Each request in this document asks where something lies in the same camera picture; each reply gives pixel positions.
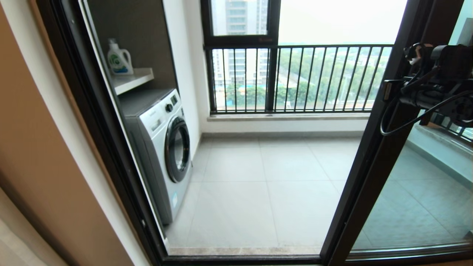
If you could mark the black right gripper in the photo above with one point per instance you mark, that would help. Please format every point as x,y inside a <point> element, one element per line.
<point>425,92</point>

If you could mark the white detergent bottle green label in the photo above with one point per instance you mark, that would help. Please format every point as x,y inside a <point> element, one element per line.
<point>119,62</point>

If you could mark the white wall shelf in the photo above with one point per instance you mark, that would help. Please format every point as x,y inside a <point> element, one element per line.
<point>134,79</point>

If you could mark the black balcony window frame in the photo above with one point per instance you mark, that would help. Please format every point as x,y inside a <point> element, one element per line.
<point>272,74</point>

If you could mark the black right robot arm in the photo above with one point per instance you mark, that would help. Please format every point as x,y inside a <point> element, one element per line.
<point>463,111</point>

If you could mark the short grey stone sill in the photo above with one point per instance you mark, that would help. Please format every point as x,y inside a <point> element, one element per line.
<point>443,138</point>

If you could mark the dark brown fixed glass door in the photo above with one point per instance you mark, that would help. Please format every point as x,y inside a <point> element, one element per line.
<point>453,22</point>

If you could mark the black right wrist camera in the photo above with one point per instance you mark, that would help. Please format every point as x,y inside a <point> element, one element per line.
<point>454,59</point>

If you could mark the dark brown niche panel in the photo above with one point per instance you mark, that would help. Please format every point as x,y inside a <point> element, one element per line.
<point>147,40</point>

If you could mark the dark brown sliding glass door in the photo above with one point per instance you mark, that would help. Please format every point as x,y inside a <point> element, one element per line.
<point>370,166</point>

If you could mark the long black balcony railing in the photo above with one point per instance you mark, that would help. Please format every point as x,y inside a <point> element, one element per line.
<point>314,46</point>

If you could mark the white front-load washing machine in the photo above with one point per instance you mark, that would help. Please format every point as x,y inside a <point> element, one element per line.
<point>159,147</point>

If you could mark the long grey stone sill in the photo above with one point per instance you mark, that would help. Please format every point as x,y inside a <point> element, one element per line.
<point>288,116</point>

